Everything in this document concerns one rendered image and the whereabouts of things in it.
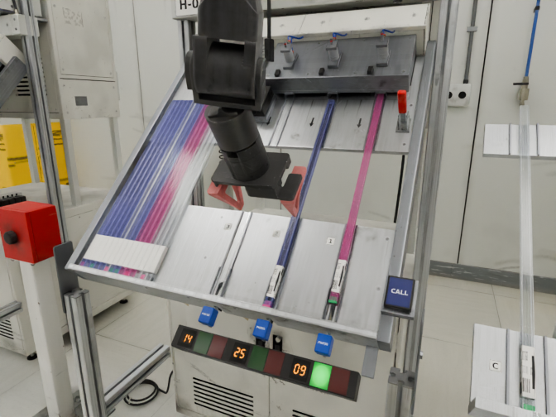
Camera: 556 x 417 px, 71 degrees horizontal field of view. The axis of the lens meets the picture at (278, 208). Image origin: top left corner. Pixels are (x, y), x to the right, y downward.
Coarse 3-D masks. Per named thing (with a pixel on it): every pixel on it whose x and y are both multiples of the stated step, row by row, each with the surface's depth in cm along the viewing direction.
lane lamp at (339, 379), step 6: (336, 372) 61; (342, 372) 61; (348, 372) 60; (330, 378) 61; (336, 378) 60; (342, 378) 60; (348, 378) 60; (330, 384) 60; (336, 384) 60; (342, 384) 60; (330, 390) 60; (336, 390) 60; (342, 390) 59
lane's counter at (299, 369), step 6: (294, 360) 64; (300, 360) 63; (294, 366) 63; (300, 366) 63; (306, 366) 63; (294, 372) 63; (300, 372) 62; (306, 372) 62; (294, 378) 62; (300, 378) 62; (306, 378) 62
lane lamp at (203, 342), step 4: (200, 332) 71; (204, 332) 71; (200, 336) 70; (204, 336) 70; (208, 336) 70; (212, 336) 70; (196, 340) 70; (200, 340) 70; (204, 340) 70; (208, 340) 70; (196, 344) 70; (200, 344) 70; (204, 344) 69; (208, 344) 69; (196, 348) 69; (200, 348) 69; (204, 348) 69; (200, 352) 69; (204, 352) 69
